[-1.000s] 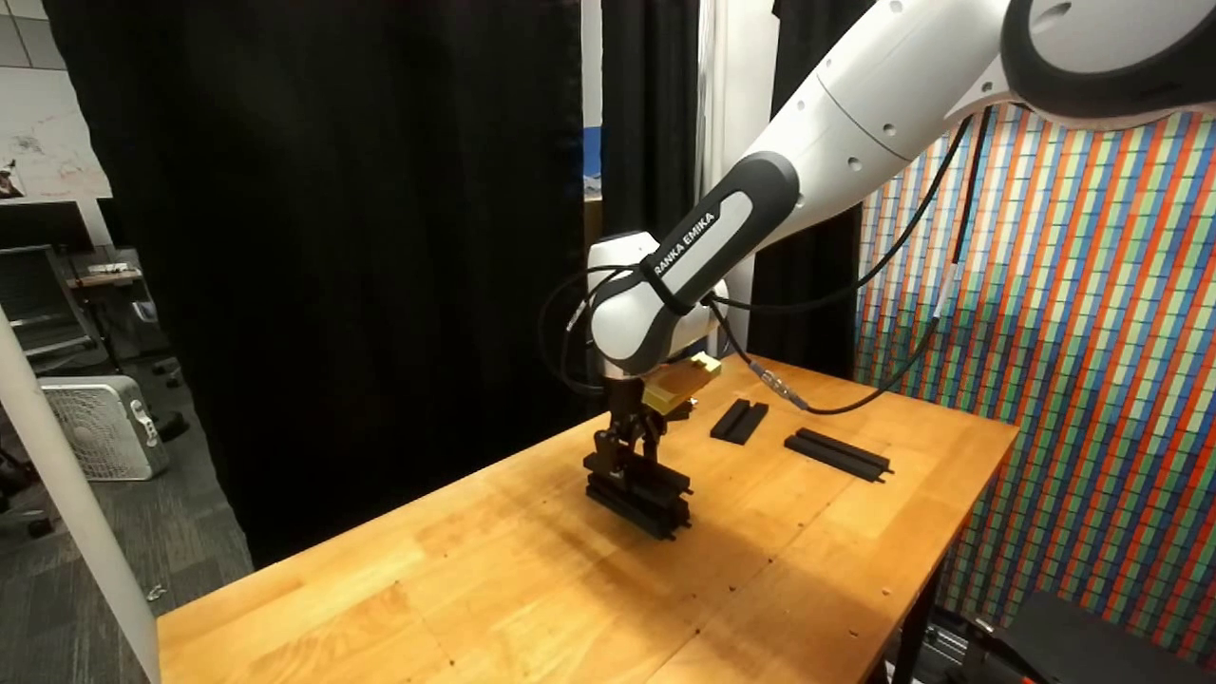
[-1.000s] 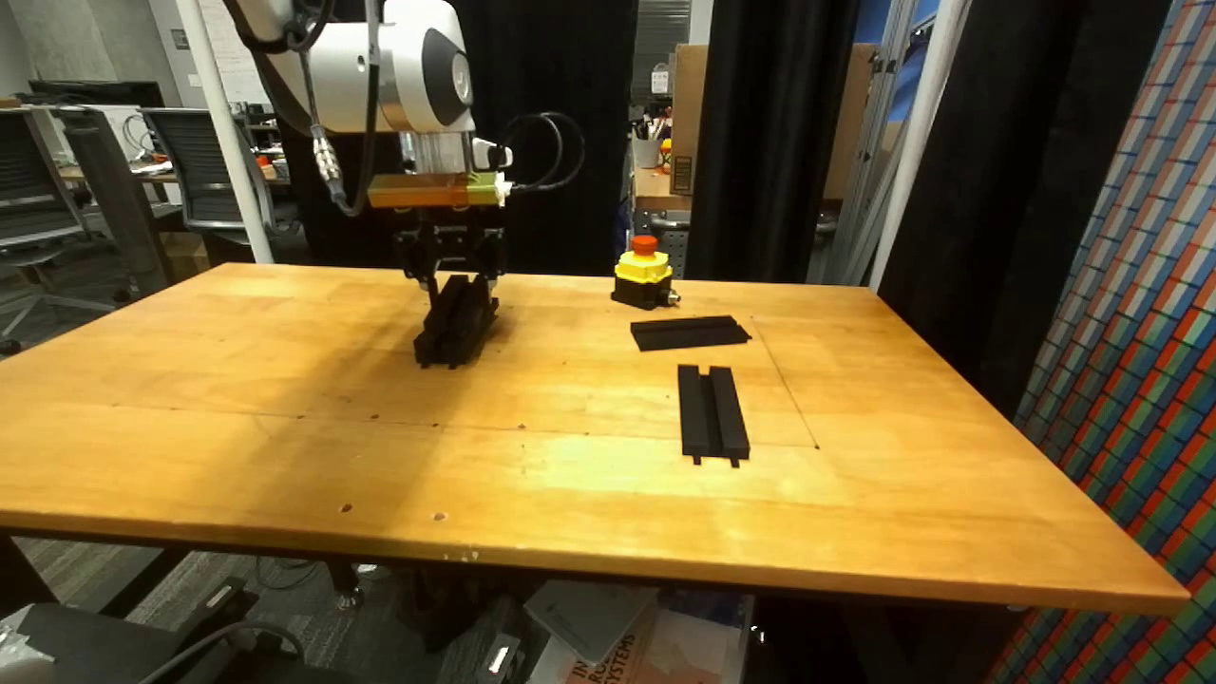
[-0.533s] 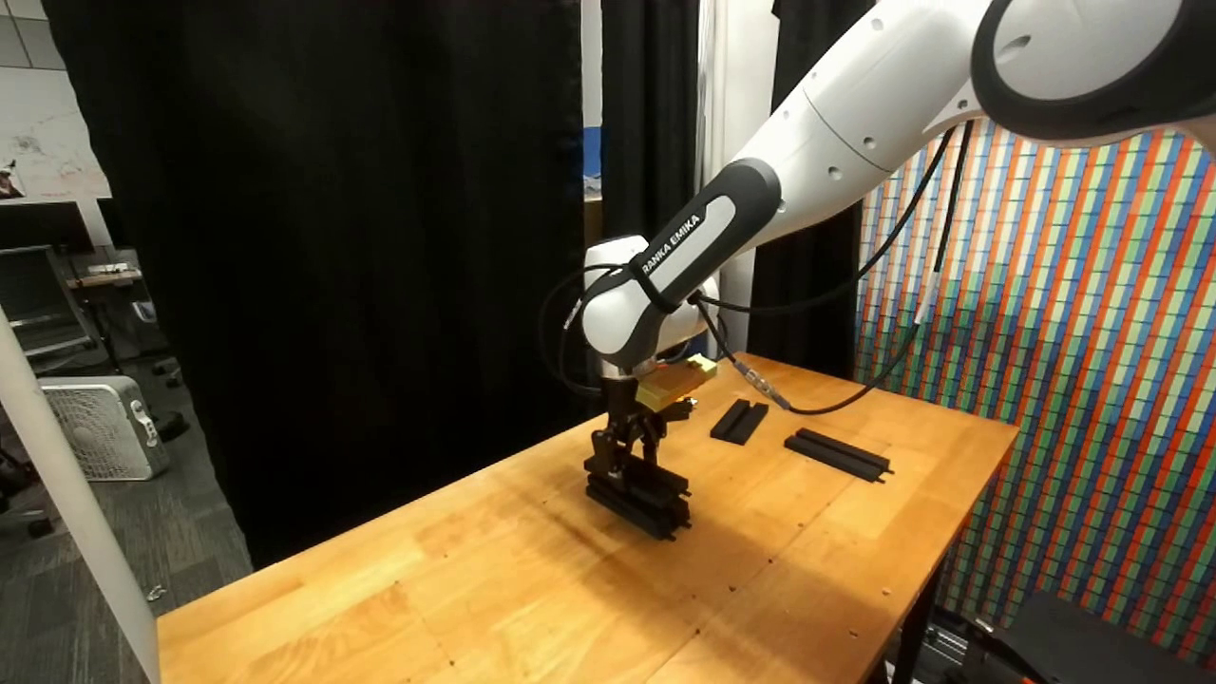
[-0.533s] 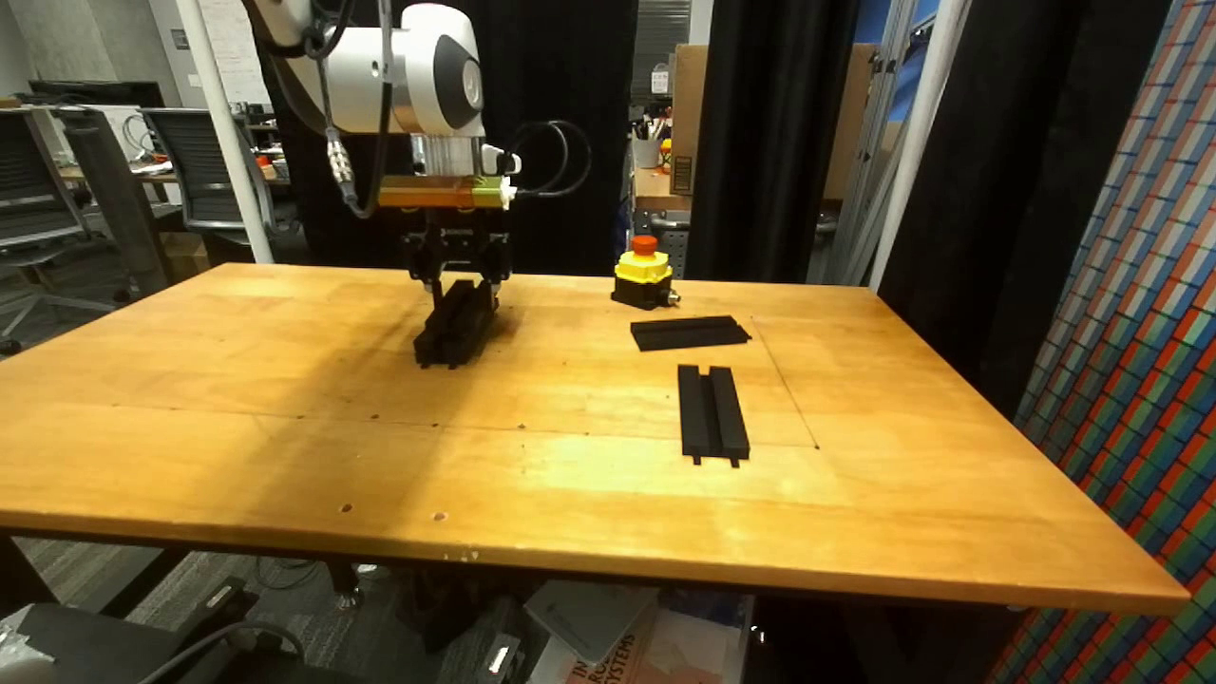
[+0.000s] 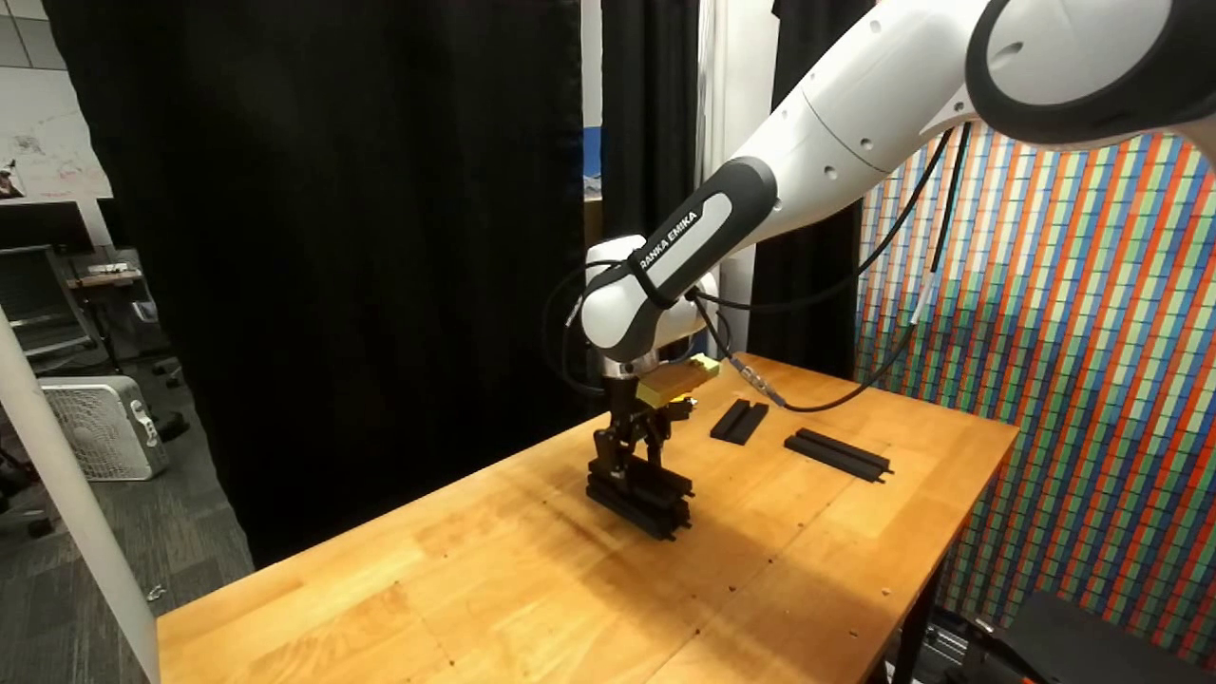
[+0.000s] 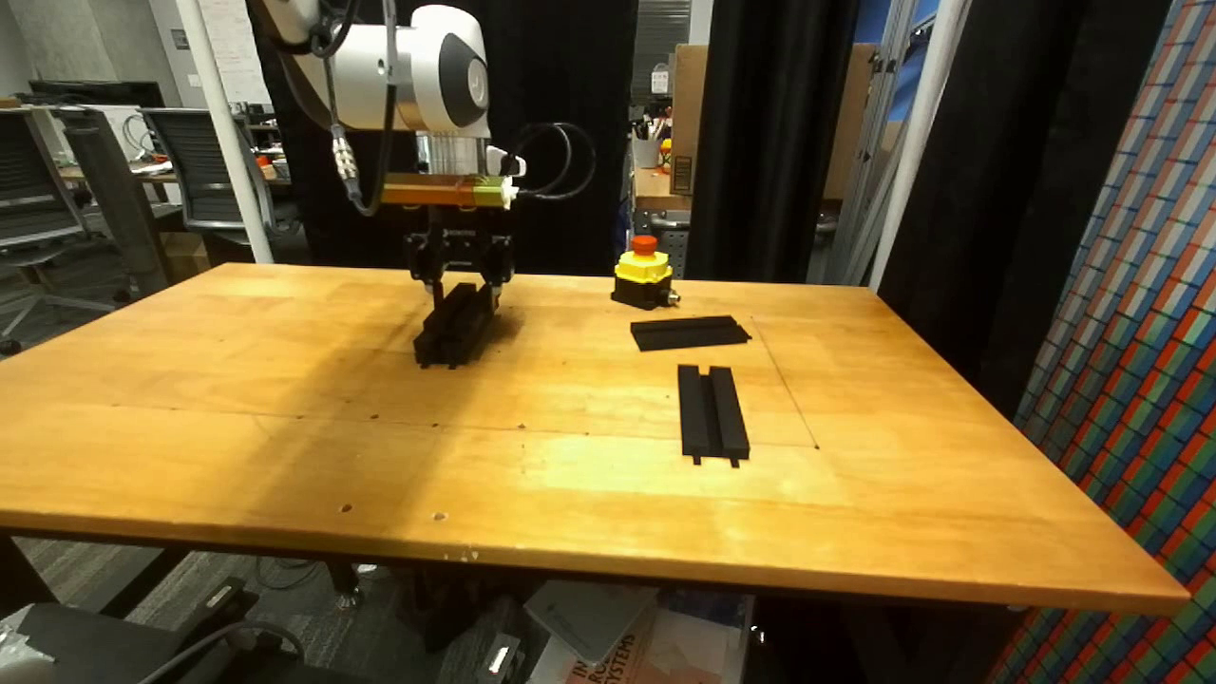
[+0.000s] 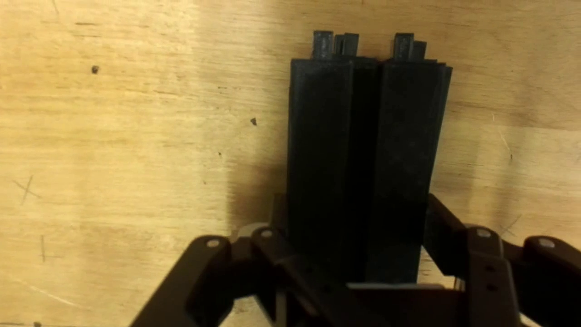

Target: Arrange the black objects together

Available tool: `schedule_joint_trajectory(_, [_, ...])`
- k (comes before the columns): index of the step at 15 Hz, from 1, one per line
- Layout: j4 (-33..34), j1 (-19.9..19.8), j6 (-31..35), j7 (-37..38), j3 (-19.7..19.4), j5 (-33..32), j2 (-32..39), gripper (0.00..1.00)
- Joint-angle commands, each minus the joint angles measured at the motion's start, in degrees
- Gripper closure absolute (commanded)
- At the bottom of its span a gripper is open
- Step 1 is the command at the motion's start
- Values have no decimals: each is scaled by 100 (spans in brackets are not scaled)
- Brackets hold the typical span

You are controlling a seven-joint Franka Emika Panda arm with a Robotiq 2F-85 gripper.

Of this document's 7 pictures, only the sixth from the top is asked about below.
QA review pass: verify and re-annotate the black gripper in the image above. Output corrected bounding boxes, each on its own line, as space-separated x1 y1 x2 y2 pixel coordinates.
405 209 519 307

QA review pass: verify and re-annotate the yellow emergency stop button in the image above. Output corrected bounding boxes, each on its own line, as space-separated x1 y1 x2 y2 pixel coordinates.
608 230 685 315

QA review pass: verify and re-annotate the brown cardboard box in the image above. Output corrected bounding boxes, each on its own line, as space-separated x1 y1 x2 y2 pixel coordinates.
665 43 880 212

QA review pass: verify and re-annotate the white box orange print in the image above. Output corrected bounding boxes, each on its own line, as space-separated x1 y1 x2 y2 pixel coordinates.
519 577 751 684

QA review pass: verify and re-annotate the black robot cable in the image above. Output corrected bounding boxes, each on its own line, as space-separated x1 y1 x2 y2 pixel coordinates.
268 0 600 219

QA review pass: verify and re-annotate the white slanted post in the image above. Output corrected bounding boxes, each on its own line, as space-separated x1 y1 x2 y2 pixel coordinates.
172 0 277 264

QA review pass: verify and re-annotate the white frame beam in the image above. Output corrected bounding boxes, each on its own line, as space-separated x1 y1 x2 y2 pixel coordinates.
867 0 979 296

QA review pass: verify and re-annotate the multicoloured patterned wall panel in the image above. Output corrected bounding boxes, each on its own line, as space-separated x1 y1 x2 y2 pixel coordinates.
985 0 1216 684

